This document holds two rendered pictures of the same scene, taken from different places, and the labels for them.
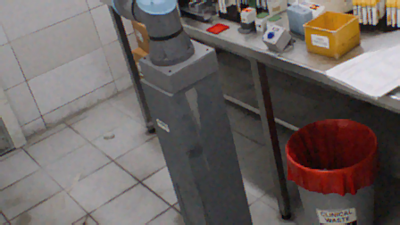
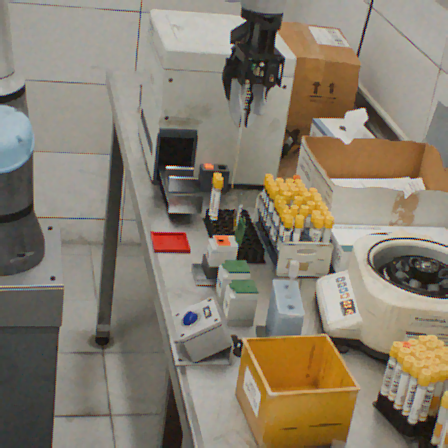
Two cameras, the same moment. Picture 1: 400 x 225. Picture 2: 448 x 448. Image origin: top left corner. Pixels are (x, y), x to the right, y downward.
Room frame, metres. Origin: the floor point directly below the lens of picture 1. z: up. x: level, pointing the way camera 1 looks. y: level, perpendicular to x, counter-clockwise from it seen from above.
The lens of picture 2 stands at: (0.55, -0.59, 1.76)
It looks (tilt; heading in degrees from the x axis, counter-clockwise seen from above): 27 degrees down; 22
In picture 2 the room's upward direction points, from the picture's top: 8 degrees clockwise
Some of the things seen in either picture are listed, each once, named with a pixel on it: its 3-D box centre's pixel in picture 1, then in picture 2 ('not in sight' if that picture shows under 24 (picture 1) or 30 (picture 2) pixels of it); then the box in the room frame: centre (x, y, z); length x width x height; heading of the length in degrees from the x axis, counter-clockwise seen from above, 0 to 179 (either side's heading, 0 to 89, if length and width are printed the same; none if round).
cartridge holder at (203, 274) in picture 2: (250, 24); (219, 269); (1.96, -0.04, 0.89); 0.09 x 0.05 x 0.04; 126
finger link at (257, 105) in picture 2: not in sight; (259, 106); (2.05, -0.03, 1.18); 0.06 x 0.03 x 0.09; 40
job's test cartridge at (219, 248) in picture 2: (249, 18); (221, 256); (1.96, -0.04, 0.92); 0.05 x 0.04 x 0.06; 126
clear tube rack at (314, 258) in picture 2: (261, 0); (291, 233); (2.14, -0.10, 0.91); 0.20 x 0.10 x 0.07; 36
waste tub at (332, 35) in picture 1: (332, 34); (294, 391); (1.66, -0.30, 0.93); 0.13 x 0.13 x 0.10; 41
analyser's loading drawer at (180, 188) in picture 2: (195, 6); (179, 178); (2.19, 0.17, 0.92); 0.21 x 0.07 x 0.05; 36
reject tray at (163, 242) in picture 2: (217, 28); (170, 242); (2.01, 0.09, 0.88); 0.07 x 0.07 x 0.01; 36
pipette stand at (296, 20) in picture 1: (300, 21); (283, 323); (1.81, -0.21, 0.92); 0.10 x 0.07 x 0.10; 28
